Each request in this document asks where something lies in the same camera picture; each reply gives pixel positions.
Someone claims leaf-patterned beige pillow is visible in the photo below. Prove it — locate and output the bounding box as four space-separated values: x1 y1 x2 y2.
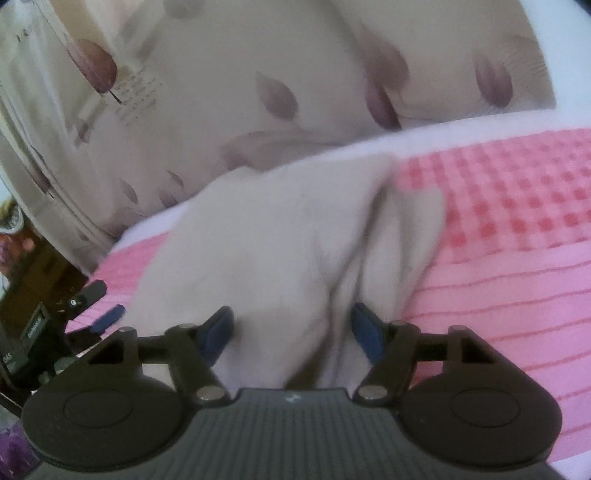
0 0 404 274

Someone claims purple cloth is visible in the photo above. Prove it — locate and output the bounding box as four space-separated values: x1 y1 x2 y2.
0 405 34 468

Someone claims pink towel blanket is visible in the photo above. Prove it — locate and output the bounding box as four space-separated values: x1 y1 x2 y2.
65 129 591 463

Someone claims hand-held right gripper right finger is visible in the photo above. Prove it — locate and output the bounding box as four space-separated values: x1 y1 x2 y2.
352 302 502 408

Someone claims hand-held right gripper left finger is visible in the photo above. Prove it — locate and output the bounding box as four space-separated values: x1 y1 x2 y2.
87 305 237 406

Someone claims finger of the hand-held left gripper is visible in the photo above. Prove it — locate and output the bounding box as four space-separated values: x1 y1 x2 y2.
65 281 108 319
68 305 126 346

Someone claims leaf print pillow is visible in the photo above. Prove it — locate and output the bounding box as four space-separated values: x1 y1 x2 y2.
339 0 558 136

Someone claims dark wooden furniture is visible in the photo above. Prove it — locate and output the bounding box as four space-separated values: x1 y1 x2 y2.
0 220 90 334

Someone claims white bed sheet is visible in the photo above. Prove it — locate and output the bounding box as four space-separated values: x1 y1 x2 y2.
111 108 591 254

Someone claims beige small garment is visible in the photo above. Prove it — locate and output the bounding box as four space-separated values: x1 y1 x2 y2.
134 154 448 392

